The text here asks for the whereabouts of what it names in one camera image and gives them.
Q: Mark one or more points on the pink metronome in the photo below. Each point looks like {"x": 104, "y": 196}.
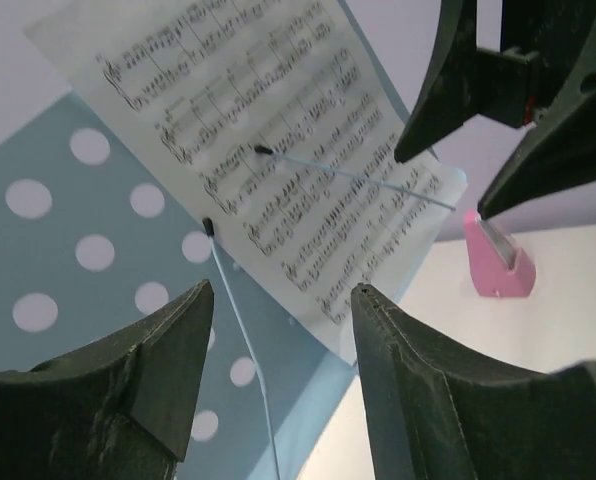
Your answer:
{"x": 489, "y": 276}

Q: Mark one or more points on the clear metronome cover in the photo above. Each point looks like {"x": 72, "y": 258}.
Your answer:
{"x": 501, "y": 245}

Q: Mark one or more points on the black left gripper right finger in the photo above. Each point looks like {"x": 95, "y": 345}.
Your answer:
{"x": 436, "y": 409}

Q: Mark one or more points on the sheet music pages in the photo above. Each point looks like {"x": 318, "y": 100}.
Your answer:
{"x": 275, "y": 120}

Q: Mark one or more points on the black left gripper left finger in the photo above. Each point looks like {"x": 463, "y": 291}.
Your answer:
{"x": 118, "y": 408}

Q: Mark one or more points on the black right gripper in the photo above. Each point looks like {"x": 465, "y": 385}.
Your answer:
{"x": 544, "y": 72}

